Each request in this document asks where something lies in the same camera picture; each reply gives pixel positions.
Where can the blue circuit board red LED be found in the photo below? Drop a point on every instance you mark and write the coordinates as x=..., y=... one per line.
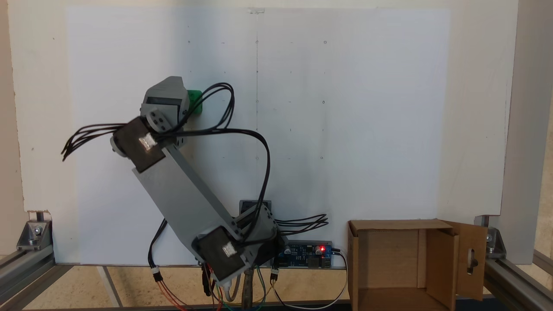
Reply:
x=306, y=257

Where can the green die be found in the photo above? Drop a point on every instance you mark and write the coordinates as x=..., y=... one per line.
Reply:
x=195, y=100

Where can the brown cardboard box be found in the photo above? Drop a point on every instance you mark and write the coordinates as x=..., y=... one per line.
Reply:
x=389, y=255

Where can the metal corner bracket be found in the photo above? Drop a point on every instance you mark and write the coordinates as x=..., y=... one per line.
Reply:
x=494, y=242
x=32, y=235

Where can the aluminium frame rail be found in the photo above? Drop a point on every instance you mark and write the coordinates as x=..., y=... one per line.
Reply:
x=21, y=276
x=518, y=280

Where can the large white paper sheet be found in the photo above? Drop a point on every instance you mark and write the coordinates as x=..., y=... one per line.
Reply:
x=367, y=129

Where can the clear tape piece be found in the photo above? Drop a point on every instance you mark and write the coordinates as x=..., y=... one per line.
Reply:
x=255, y=10

